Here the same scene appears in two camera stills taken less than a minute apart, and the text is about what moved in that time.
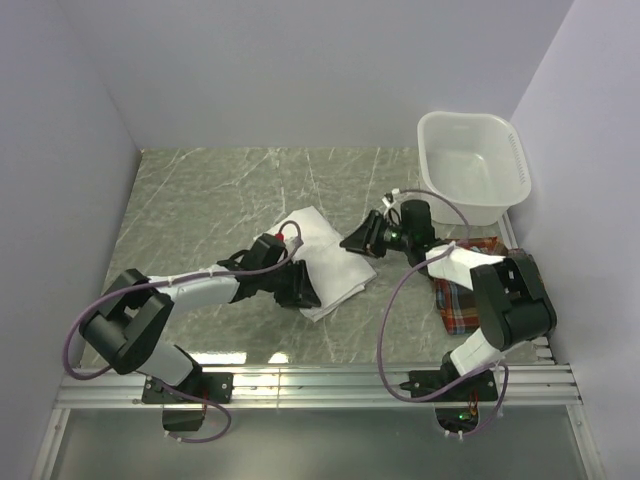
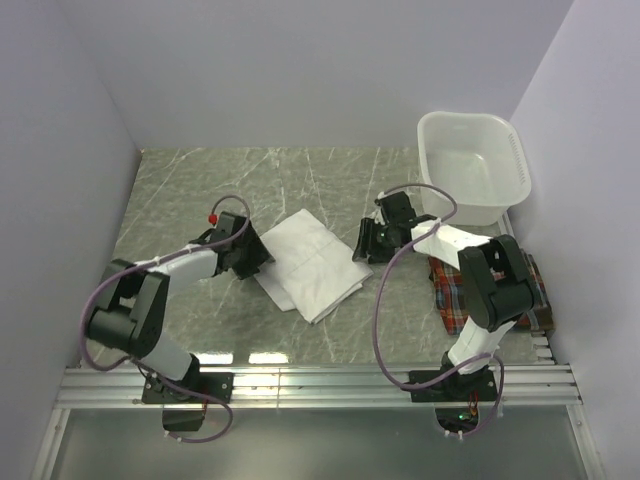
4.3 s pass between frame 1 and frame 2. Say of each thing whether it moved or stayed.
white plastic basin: stayed
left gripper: moved
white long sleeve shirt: stayed
